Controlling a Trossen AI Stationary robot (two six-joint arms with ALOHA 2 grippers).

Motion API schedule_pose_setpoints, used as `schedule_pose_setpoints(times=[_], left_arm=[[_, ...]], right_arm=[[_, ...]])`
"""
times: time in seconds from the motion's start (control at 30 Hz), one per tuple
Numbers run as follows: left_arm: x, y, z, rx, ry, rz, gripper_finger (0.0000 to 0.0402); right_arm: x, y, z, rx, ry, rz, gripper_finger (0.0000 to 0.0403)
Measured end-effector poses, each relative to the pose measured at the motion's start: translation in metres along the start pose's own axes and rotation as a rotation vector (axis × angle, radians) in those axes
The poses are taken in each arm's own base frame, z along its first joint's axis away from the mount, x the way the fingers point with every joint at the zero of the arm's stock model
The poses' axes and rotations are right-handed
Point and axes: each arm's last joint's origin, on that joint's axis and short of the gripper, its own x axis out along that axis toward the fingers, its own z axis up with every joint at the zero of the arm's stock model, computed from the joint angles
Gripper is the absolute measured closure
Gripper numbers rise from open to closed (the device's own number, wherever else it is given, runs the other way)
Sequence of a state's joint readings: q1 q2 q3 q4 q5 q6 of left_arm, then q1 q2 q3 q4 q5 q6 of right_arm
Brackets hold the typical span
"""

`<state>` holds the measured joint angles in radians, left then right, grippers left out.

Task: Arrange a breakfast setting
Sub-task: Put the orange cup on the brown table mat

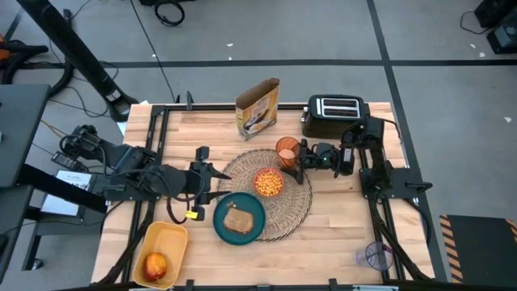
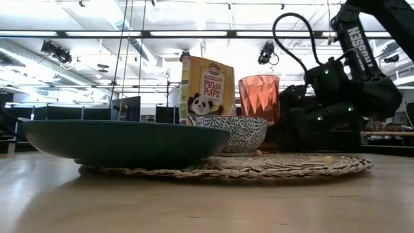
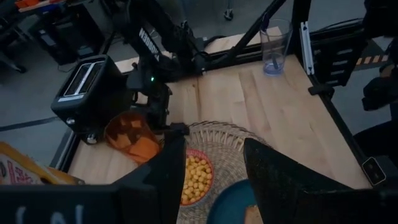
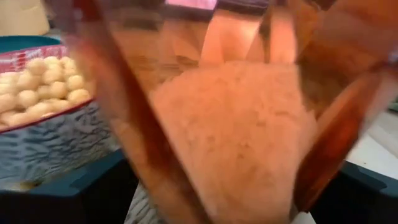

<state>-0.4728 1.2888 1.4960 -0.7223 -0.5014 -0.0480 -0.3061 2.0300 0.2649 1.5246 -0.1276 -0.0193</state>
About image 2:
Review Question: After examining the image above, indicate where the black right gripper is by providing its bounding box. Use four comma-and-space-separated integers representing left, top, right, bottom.
278, 84, 368, 145

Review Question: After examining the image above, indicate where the orange faceted glass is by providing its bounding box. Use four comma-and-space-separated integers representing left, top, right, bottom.
238, 74, 281, 127

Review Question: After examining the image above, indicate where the blue white patterned bowl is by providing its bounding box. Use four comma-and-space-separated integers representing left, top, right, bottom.
195, 115, 269, 157

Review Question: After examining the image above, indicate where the panda puffs cereal box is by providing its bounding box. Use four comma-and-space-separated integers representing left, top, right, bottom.
179, 55, 236, 126

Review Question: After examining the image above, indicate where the teal plate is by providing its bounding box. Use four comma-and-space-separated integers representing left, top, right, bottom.
21, 119, 232, 168

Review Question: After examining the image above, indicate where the black toaster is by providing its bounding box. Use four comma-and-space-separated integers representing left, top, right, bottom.
268, 124, 362, 153

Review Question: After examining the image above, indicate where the round woven placemat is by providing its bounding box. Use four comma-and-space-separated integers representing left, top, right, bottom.
79, 151, 375, 180

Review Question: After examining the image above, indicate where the wooden side table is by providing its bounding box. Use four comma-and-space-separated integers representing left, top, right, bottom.
360, 130, 414, 137

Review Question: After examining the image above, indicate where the black monitor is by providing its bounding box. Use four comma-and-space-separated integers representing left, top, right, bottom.
111, 95, 142, 122

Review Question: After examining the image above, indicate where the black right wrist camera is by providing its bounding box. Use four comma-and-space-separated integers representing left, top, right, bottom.
303, 57, 351, 96

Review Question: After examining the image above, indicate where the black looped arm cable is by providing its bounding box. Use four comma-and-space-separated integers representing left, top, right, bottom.
272, 12, 325, 77

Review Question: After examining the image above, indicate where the thin black hanging cable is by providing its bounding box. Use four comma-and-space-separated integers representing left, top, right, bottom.
138, 0, 146, 97
109, 0, 129, 108

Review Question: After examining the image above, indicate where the thin yellow hanging cord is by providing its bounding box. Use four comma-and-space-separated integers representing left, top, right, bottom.
117, 0, 135, 121

